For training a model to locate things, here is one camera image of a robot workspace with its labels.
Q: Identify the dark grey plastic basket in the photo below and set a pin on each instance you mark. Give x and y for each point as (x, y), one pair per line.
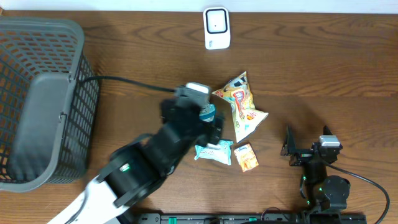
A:
(48, 103)

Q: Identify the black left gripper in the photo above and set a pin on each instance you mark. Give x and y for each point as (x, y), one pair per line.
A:
(203, 129)

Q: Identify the orange tissue pack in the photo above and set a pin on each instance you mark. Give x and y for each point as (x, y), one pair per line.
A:
(246, 157)

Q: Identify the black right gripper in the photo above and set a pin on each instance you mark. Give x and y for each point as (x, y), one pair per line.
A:
(289, 148)

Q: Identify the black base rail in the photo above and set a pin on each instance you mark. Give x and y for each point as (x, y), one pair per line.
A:
(278, 218)

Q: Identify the white barcode scanner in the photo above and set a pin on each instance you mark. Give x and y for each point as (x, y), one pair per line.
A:
(217, 28)

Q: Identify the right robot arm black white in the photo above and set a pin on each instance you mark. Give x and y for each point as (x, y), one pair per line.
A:
(326, 195)

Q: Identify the teal wet wipes pack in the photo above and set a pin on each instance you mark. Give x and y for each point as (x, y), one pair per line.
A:
(220, 152)

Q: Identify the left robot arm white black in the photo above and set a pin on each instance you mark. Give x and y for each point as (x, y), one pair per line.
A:
(139, 168)

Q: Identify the teal mouthwash bottle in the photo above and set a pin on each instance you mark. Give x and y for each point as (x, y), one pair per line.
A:
(208, 113)

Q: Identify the yellow snack bag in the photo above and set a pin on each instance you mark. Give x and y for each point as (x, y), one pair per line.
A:
(246, 118)

